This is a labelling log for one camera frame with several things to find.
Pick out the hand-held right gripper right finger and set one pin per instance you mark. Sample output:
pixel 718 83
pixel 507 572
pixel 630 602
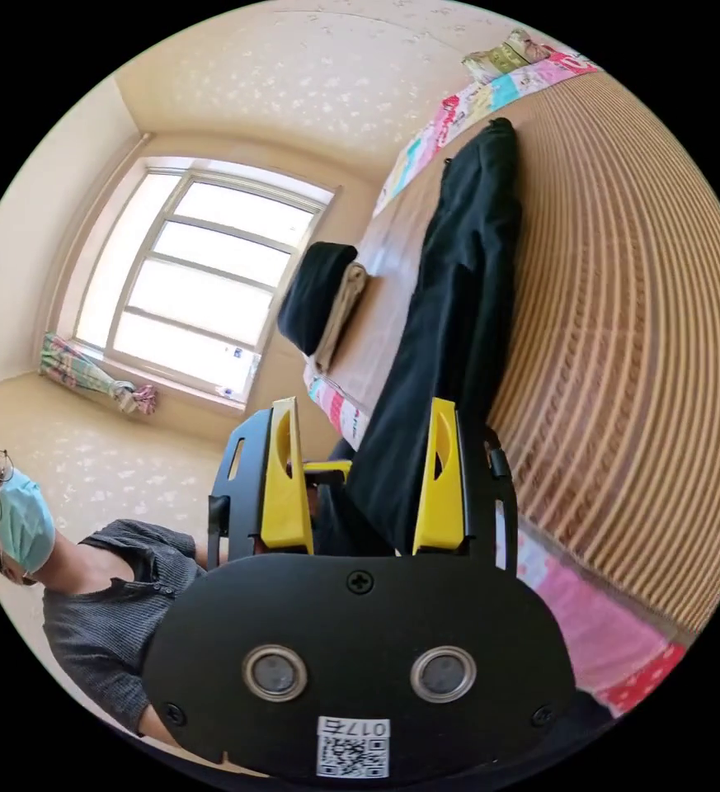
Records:
pixel 440 507

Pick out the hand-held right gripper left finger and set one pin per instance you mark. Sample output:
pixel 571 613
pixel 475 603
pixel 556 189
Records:
pixel 282 501

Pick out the black pants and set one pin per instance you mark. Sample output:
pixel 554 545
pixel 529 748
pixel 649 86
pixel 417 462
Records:
pixel 458 297

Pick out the pile of clothes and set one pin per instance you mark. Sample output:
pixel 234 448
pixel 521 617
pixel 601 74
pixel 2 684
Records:
pixel 316 297

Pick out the person's body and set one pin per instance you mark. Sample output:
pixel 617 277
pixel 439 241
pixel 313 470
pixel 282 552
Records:
pixel 100 612

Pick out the window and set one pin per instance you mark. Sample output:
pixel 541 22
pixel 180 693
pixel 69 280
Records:
pixel 199 278

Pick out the striped curtain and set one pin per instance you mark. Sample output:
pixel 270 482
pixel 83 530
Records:
pixel 87 371

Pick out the green printed pillow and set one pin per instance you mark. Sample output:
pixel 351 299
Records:
pixel 503 59

